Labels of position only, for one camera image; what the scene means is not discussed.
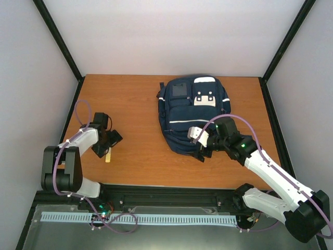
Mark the black frame post right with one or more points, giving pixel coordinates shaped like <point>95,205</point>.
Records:
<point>291,33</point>

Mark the black frame post left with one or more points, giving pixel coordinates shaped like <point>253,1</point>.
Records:
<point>48,20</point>

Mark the navy blue student backpack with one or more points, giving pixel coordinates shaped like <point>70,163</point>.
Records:
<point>189,101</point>

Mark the light blue slotted cable duct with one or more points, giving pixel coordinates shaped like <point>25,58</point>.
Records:
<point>142,219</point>

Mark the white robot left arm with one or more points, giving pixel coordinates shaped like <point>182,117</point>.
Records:
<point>61,166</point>

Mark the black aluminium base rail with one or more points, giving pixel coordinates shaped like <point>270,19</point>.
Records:
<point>123,197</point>

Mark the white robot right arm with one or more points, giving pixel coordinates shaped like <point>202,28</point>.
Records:
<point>303,212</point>

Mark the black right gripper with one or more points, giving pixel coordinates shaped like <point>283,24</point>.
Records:
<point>207,153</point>

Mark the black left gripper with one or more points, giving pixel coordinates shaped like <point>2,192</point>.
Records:
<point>115,136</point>

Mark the yellow highlighter pen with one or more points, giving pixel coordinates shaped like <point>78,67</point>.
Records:
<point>108,156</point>

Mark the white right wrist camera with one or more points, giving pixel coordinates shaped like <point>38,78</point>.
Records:
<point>198,135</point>

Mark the black frame post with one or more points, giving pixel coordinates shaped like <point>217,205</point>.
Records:
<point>48,20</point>
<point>291,33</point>

